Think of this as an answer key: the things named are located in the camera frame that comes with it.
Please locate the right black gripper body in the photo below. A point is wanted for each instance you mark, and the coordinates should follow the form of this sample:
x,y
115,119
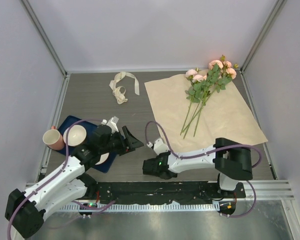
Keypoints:
x,y
170,177

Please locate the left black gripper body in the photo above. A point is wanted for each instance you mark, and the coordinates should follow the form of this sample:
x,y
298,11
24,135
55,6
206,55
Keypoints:
x,y
117,143

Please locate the kraft wrapping paper sheet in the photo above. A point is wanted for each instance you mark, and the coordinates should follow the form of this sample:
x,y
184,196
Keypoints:
x,y
227,114

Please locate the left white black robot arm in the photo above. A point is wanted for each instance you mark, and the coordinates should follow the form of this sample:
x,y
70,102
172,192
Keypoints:
x,y
27,210

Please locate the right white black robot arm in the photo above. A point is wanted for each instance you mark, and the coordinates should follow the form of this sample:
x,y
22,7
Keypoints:
x,y
231,159

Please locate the white bowl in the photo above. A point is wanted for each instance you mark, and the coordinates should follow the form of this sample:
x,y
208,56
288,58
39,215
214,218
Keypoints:
x,y
103,158

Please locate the brown rimmed cream bowl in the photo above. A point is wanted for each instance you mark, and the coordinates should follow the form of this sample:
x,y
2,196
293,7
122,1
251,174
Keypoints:
x,y
75,136

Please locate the cream ribbon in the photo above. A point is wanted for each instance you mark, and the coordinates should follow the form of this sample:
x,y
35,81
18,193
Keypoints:
x,y
119,91

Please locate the pink cup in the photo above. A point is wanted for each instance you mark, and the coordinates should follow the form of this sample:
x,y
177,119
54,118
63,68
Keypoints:
x,y
53,139

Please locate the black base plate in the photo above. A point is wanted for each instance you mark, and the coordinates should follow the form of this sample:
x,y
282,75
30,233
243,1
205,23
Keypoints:
x,y
161,192

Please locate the slotted white cable duct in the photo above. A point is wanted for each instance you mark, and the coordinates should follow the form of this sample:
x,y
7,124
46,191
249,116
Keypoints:
x,y
173,207

